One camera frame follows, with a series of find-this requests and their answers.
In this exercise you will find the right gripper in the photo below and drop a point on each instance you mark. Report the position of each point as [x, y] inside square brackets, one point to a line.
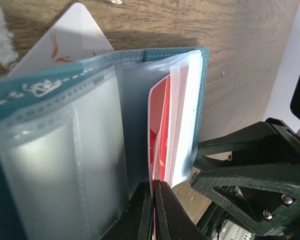
[252, 177]

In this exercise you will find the white card red print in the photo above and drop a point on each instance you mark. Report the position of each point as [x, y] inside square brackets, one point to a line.
[74, 36]

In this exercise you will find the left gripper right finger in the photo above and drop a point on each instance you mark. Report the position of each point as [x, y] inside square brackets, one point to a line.
[171, 220]

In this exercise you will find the teal card holder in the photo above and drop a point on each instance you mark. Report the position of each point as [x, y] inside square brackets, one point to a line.
[74, 139]

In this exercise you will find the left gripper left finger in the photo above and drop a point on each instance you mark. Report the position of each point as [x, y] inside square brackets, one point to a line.
[136, 221]

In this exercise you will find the red VIP card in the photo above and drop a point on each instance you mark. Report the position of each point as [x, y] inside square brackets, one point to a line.
[157, 127]

